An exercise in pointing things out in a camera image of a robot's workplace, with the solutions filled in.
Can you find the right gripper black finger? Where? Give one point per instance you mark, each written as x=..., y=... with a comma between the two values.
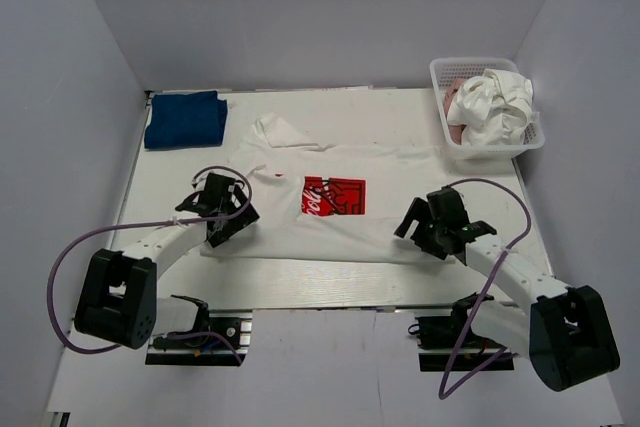
x=477, y=229
x=417, y=212

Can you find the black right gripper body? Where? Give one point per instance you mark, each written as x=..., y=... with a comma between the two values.
x=426, y=235

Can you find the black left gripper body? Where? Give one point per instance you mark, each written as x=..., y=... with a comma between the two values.
x=232, y=223

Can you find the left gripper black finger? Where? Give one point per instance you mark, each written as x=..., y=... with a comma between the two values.
x=191, y=204
x=239, y=214

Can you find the white Coca-Cola t shirt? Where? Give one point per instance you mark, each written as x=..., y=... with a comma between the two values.
x=336, y=203

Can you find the pink printed t shirt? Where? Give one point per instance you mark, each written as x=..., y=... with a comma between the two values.
x=455, y=131

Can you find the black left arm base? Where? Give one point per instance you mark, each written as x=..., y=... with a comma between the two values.
x=225, y=343

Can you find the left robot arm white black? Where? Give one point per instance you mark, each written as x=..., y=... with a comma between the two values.
x=119, y=302

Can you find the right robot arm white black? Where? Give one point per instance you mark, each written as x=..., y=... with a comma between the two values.
x=563, y=331

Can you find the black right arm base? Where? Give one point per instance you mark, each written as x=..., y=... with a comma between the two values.
x=436, y=336

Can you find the folded blue t shirt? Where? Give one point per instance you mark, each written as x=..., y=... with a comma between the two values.
x=180, y=121

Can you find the crumpled white t shirt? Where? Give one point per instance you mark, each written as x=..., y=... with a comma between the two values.
x=496, y=108

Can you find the white perforated plastic basket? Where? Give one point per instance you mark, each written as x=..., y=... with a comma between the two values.
x=443, y=72

